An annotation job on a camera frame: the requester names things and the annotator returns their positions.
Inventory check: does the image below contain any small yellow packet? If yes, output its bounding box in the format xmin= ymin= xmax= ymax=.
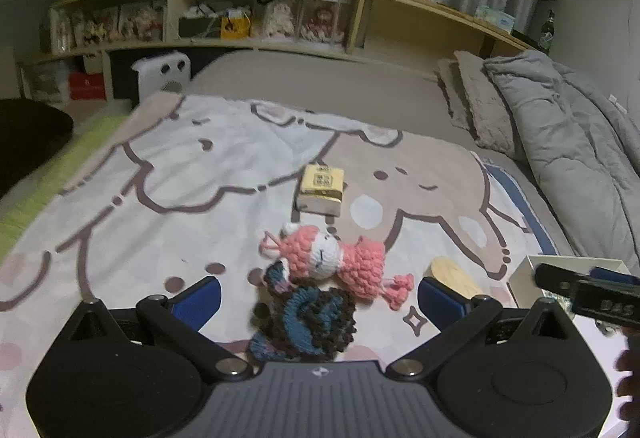
xmin=295 ymin=164 xmax=347 ymax=217

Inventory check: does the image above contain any dark blue crochet piece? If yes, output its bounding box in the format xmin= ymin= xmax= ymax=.
xmin=248 ymin=260 xmax=357 ymax=364

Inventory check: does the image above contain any figurine display box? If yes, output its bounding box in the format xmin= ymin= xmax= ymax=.
xmin=118 ymin=2 xmax=166 ymax=42
xmin=82 ymin=6 xmax=121 ymax=46
xmin=50 ymin=10 xmax=76 ymax=53

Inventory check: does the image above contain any pink crochet doll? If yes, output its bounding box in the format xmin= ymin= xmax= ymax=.
xmin=259 ymin=223 xmax=415 ymax=311

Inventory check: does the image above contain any red doll in clear case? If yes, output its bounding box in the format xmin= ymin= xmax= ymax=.
xmin=300 ymin=0 xmax=351 ymax=46

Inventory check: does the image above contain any large grey fuzzy pillow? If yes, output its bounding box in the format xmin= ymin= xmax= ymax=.
xmin=452 ymin=50 xmax=526 ymax=163

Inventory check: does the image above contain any cream doll in clear case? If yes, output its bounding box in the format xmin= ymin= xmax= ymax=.
xmin=260 ymin=0 xmax=303 ymax=41

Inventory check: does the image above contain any green glass bottle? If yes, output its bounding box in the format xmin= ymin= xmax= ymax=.
xmin=537 ymin=9 xmax=557 ymax=53

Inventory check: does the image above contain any wooden headboard shelf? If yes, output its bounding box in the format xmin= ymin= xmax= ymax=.
xmin=22 ymin=0 xmax=538 ymax=101

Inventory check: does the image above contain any cartoon printed blanket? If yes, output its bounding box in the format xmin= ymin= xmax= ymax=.
xmin=0 ymin=90 xmax=561 ymax=438

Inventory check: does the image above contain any oval wooden box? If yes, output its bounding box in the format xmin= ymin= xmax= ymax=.
xmin=431 ymin=257 xmax=483 ymax=301

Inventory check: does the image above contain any white cardboard box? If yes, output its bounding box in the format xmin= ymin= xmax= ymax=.
xmin=507 ymin=254 xmax=633 ymax=369

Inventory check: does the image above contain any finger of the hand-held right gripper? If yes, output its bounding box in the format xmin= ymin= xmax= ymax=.
xmin=533 ymin=264 xmax=640 ymax=301

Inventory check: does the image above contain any beige bed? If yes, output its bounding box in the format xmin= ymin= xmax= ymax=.
xmin=187 ymin=48 xmax=576 ymax=259

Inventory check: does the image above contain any grey duvet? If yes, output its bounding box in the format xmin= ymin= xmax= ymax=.
xmin=484 ymin=50 xmax=640 ymax=271

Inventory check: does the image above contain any red box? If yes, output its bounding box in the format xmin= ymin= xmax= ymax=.
xmin=69 ymin=72 xmax=107 ymax=101

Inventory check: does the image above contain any black box with cables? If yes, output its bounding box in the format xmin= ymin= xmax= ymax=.
xmin=178 ymin=15 xmax=223 ymax=39

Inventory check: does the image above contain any person's right hand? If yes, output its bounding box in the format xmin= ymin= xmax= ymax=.
xmin=615 ymin=330 xmax=640 ymax=424

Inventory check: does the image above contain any small grey fuzzy pillow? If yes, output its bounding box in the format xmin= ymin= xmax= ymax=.
xmin=436 ymin=59 xmax=473 ymax=131

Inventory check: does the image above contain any white heater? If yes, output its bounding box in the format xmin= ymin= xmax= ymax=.
xmin=131 ymin=58 xmax=192 ymax=108

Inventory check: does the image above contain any yellow container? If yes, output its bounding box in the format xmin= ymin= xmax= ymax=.
xmin=221 ymin=10 xmax=252 ymax=40

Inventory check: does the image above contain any clear plastic bin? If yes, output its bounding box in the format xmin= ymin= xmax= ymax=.
xmin=22 ymin=60 xmax=71 ymax=101

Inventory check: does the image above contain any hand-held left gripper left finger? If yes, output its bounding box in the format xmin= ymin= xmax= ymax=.
xmin=65 ymin=278 xmax=254 ymax=382

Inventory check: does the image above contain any tissue box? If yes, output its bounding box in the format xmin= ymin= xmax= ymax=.
xmin=474 ymin=5 xmax=518 ymax=33

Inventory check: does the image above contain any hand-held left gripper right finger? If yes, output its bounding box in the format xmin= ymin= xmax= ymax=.
xmin=386 ymin=277 xmax=576 ymax=382

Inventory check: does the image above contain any green mat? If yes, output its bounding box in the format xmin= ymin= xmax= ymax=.
xmin=0 ymin=113 xmax=131 ymax=259

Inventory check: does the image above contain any dark brown cushion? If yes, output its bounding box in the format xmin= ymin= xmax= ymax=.
xmin=0 ymin=98 xmax=75 ymax=199

